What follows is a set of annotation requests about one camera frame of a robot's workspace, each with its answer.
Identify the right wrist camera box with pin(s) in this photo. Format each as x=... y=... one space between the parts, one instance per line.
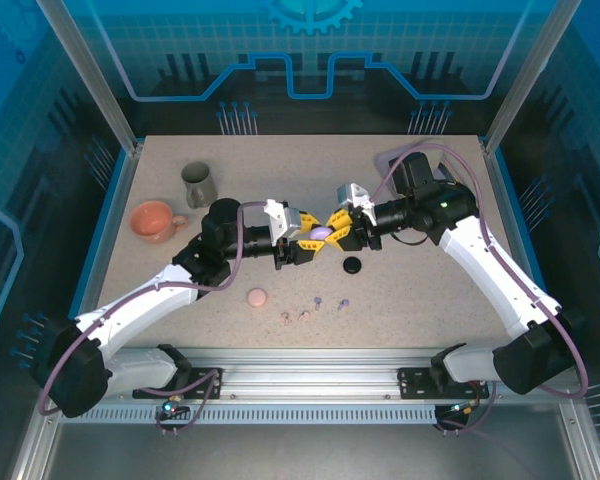
x=352 y=200

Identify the aluminium floor frame rail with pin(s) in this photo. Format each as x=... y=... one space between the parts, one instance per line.
x=32 y=450
x=580 y=440

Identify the grey ceramic mug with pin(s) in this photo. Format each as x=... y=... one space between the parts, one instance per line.
x=200 y=187

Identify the aluminium corner post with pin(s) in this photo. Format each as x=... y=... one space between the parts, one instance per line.
x=92 y=65
x=530 y=65

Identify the blue edged side rail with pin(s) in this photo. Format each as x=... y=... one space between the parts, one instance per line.
x=524 y=250
x=94 y=250

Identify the black earbud charging case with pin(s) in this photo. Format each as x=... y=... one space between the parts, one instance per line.
x=352 y=265

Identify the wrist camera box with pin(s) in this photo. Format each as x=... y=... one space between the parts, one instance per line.
x=352 y=200
x=282 y=220

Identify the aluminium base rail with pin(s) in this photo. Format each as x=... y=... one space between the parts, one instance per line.
x=305 y=370

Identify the pink earbud charging case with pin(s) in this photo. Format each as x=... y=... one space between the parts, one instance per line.
x=256 y=298

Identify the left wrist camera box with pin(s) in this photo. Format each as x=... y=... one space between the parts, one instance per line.
x=282 y=220

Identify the small LED connector board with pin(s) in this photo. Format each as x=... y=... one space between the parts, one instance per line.
x=462 y=409
x=172 y=409

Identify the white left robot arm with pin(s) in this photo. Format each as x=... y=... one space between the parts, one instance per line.
x=130 y=310

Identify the pink speckled ceramic cup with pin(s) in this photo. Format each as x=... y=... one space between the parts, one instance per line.
x=152 y=222

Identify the purple earbud charging case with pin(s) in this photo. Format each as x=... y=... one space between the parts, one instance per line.
x=320 y=232

